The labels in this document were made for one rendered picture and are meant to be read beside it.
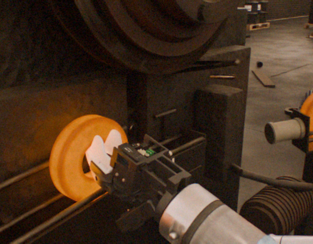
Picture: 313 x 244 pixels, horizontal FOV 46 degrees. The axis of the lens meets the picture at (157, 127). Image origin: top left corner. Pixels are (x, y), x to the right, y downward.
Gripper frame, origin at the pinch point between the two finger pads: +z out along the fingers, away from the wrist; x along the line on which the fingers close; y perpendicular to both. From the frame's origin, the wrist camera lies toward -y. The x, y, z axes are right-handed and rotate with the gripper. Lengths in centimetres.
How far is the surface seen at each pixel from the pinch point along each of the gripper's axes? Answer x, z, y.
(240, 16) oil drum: -263, 123, -32
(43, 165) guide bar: 7.3, 3.6, -3.1
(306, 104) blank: -61, -15, 1
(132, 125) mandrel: -16.3, 6.0, -3.7
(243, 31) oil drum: -270, 119, -46
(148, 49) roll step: -8.7, -1.0, 18.1
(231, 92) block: -39.2, -3.0, 4.0
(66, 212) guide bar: 8.8, -5.8, -5.7
